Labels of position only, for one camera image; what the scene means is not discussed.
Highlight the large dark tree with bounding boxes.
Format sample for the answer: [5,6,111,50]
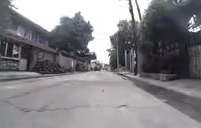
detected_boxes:
[49,11,95,56]

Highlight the pale concrete sidewalk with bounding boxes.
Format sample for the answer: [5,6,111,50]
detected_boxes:
[116,70,201,105]

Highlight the pale slim pole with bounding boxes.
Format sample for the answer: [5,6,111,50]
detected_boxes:
[115,35,120,70]

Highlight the concrete block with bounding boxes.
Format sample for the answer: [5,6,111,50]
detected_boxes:
[159,72,179,82]

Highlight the dark gutter strip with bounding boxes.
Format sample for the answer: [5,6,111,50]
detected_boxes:
[116,72,201,128]

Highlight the building with awning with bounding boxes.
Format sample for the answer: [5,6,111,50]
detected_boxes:
[75,50,98,72]

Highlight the leaning dark utility pole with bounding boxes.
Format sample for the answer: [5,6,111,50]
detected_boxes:
[127,0,139,76]

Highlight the trees beside the road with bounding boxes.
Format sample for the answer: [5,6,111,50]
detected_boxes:
[107,19,137,70]

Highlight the grey house with porch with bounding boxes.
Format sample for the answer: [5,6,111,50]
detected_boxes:
[0,8,60,72]

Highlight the pile of rubble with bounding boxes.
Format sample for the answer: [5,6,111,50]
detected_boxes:
[32,59,68,75]

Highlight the concrete sidewalk by house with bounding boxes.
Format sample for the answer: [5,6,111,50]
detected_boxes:
[0,70,72,83]

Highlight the thin leaning pole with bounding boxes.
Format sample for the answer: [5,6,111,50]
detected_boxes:
[134,0,143,23]

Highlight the dark railing fence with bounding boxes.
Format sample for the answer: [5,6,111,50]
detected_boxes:
[140,39,190,75]

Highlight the big dark tree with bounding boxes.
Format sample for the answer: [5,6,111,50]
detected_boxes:
[138,0,201,54]

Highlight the grey boundary wall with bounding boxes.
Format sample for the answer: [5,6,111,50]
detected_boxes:
[56,52,78,72]

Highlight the grey concrete road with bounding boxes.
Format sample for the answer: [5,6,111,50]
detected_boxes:
[0,69,201,128]

